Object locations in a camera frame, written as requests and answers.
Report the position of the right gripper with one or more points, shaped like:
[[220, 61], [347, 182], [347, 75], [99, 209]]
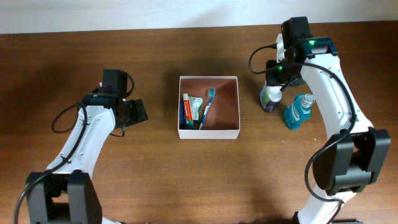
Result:
[[273, 78]]

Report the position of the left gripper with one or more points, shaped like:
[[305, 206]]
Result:
[[138, 112]]

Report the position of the purple foam soap bottle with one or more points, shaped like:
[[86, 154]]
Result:
[[270, 97]]

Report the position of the teal mouthwash bottle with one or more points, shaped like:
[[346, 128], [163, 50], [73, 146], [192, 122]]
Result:
[[299, 111]]

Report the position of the red green toothpaste tube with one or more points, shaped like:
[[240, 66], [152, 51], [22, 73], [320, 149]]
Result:
[[188, 112]]

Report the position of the green white soap packet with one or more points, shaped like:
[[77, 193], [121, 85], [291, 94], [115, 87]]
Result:
[[195, 104]]

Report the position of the blue white toothbrush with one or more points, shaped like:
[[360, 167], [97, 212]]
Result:
[[211, 95]]

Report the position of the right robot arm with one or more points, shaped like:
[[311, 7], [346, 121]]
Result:
[[355, 151]]

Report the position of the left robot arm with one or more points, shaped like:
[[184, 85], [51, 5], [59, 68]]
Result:
[[64, 192]]

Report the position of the pink cardboard box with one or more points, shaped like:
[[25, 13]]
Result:
[[223, 118]]

